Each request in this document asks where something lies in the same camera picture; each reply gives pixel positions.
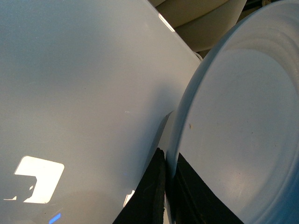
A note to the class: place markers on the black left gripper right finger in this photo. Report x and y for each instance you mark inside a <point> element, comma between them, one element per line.
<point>194,201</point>

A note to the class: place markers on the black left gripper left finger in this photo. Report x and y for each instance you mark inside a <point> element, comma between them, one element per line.
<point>146,206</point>

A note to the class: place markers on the white round plate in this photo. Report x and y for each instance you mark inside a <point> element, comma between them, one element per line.
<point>237,125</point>

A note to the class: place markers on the beige left chair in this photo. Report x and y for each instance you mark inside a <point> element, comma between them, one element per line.
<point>200,23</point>

